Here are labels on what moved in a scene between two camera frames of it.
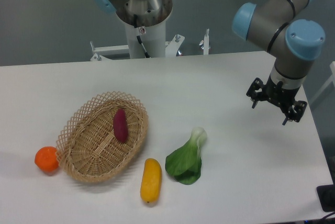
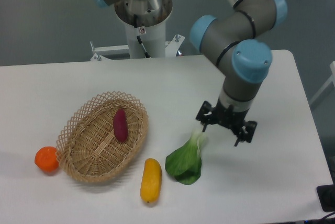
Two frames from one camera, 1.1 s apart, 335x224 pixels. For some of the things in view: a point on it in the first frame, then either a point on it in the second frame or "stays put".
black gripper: (277, 93) to (227, 117)
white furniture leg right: (332, 78) stays put
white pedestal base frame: (101, 53) stays put
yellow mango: (151, 180) stays put
